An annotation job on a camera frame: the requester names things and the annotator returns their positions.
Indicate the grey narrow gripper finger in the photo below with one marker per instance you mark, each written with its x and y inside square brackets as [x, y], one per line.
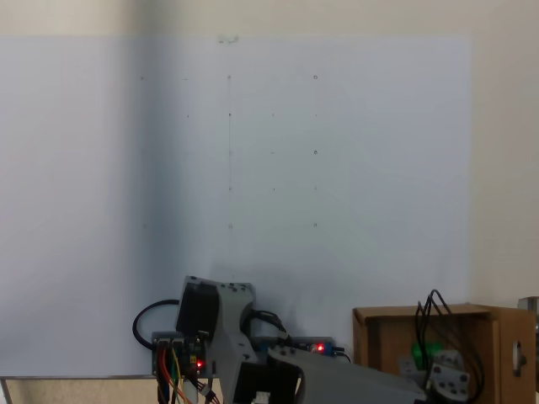
[409, 367]

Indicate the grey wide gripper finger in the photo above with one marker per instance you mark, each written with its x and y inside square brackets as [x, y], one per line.
[450, 381]

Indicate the green dice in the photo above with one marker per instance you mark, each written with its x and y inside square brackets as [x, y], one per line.
[433, 351]

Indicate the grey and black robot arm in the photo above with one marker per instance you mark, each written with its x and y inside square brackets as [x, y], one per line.
[236, 336]

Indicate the brown cardboard box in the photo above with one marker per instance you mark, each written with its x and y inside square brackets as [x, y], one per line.
[379, 349]

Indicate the blue board with red light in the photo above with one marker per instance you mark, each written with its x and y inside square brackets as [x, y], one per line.
[326, 348]

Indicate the clear tape piece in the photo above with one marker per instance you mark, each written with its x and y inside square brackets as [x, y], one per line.
[227, 39]

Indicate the metal corner bracket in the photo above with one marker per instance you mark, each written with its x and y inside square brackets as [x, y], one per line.
[529, 305]

